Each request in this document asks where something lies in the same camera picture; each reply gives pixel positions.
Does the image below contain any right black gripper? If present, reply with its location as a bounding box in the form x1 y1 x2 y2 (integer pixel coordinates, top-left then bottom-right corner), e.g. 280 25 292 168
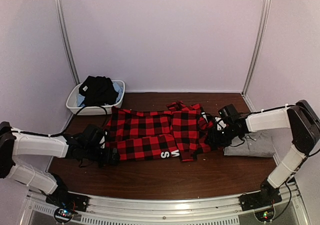
205 125 241 146

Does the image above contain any white plastic laundry basket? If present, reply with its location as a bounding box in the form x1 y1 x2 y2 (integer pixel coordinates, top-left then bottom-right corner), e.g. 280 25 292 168
65 79 126 116

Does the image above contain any red black plaid shirt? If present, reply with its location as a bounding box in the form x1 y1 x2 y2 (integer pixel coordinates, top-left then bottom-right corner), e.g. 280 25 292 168
104 101 215 162

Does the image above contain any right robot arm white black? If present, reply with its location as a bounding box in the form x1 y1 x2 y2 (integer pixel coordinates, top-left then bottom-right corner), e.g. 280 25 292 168
206 99 320 206

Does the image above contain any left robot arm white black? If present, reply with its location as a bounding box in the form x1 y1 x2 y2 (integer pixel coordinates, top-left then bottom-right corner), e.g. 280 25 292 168
0 121 120 207

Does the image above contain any folded grey button shirt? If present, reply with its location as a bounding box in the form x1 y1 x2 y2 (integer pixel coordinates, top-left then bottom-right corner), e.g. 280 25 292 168
223 131 276 158

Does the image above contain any light blue shirt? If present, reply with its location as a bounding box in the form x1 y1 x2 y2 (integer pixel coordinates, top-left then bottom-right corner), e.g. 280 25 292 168
75 80 124 107

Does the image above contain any black shirt in basket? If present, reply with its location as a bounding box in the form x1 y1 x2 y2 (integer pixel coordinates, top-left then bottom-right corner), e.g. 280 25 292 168
78 76 119 106

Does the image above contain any left circuit board with leds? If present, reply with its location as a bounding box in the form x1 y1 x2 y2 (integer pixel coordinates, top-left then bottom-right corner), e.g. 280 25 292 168
53 208 75 224

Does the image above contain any circuit board with leds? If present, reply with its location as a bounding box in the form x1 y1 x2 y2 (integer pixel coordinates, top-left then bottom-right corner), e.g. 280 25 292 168
254 208 275 223
53 208 75 224

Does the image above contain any right circuit board with leds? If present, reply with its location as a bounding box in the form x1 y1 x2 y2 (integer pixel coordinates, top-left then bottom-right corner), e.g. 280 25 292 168
254 208 275 223

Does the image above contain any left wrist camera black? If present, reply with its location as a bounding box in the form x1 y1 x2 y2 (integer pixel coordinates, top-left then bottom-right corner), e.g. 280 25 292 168
78 124 108 149

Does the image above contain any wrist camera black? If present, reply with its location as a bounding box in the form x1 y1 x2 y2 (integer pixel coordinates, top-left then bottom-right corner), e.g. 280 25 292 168
78 124 108 149
215 104 241 131

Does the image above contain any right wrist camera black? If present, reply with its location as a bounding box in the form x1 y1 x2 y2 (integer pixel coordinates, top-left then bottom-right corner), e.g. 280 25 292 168
215 104 241 131

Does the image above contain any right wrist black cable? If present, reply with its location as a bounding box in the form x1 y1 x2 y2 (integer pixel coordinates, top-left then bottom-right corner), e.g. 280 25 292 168
197 113 218 131

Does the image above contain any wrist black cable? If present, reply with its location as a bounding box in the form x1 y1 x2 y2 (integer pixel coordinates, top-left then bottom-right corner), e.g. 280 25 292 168
47 104 108 138
197 113 218 131

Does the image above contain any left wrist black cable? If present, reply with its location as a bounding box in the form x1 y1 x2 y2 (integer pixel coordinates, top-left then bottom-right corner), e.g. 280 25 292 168
47 104 108 138

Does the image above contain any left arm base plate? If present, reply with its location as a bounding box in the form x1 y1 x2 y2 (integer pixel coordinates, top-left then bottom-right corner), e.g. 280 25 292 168
44 191 89 212

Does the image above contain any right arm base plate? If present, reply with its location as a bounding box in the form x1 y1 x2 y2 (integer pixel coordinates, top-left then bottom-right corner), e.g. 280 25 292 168
238 191 282 212

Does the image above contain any front aluminium rail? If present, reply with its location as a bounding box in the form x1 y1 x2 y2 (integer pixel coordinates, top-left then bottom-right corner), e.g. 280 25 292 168
19 182 311 225

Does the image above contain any right aluminium frame post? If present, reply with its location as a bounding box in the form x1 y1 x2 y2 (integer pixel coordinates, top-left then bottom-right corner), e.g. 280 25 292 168
241 0 272 97

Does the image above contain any aluminium frame post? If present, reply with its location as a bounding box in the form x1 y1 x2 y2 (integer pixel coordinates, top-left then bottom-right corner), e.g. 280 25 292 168
241 0 272 97
54 0 80 85

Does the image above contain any left aluminium frame post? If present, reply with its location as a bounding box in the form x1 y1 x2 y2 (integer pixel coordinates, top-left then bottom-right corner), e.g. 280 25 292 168
54 0 80 85

